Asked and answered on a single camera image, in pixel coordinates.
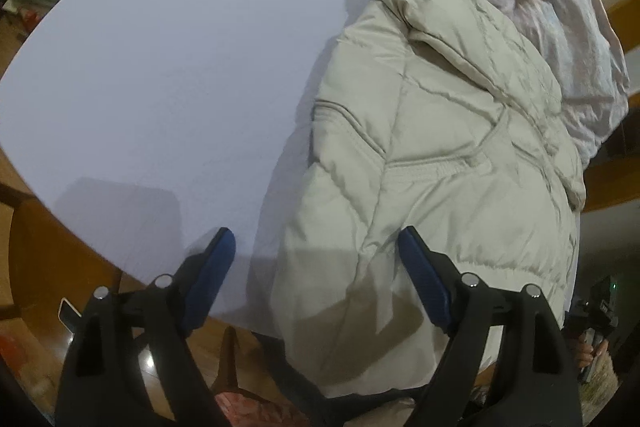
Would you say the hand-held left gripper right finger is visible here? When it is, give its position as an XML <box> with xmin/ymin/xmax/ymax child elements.
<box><xmin>396</xmin><ymin>226</ymin><xmax>585</xmax><ymax>427</ymax></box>

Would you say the cream puffer jacket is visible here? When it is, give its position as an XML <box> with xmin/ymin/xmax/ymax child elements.
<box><xmin>270</xmin><ymin>0</ymin><xmax>587</xmax><ymax>400</ymax></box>

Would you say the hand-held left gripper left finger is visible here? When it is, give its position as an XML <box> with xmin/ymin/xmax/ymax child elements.
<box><xmin>52</xmin><ymin>227</ymin><xmax>237</xmax><ymax>427</ymax></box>

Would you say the person's right forearm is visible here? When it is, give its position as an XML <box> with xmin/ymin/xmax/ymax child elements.
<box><xmin>582</xmin><ymin>351</ymin><xmax>625</xmax><ymax>415</ymax></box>

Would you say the pink floral duvet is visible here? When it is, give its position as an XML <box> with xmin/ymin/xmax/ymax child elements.
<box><xmin>280</xmin><ymin>0</ymin><xmax>631</xmax><ymax>168</ymax></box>

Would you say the wooden furniture panel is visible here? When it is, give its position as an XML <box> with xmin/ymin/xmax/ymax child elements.
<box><xmin>582</xmin><ymin>0</ymin><xmax>640</xmax><ymax>214</ymax></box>

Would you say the red patterned cloth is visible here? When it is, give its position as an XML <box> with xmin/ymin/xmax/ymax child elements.
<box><xmin>214</xmin><ymin>389</ymin><xmax>311</xmax><ymax>427</ymax></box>

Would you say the person's right hand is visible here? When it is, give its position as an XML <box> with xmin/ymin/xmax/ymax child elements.
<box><xmin>572</xmin><ymin>336</ymin><xmax>610</xmax><ymax>372</ymax></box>

